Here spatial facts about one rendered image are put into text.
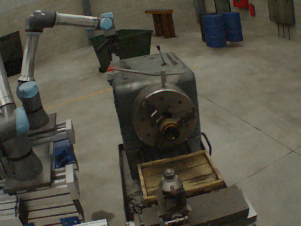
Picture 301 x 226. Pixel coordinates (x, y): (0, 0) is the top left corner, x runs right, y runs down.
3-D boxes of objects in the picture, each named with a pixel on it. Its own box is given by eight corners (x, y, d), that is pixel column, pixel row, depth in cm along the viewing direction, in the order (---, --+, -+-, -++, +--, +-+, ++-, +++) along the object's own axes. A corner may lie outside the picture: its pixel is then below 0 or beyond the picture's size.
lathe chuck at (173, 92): (134, 143, 165) (130, 86, 153) (191, 137, 168) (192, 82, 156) (135, 151, 157) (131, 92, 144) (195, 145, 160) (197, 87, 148)
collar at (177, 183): (157, 180, 101) (156, 173, 100) (180, 175, 101) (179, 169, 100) (160, 193, 94) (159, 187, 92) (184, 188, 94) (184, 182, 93)
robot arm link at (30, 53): (17, 105, 148) (32, 8, 138) (14, 99, 160) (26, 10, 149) (36, 105, 155) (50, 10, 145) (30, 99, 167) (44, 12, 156)
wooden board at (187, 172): (138, 170, 154) (137, 163, 152) (206, 155, 156) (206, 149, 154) (145, 205, 126) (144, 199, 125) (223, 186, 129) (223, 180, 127)
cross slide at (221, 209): (134, 216, 112) (131, 209, 110) (236, 192, 114) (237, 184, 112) (139, 244, 96) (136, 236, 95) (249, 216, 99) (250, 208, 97)
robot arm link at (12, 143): (34, 150, 102) (23, 118, 96) (6, 163, 95) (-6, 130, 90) (28, 140, 111) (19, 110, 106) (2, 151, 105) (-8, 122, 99)
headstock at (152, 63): (117, 112, 228) (107, 62, 212) (180, 99, 231) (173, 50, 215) (121, 152, 173) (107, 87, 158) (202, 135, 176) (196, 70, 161)
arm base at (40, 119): (24, 132, 144) (19, 115, 140) (27, 121, 158) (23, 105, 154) (48, 126, 147) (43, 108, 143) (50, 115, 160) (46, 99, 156)
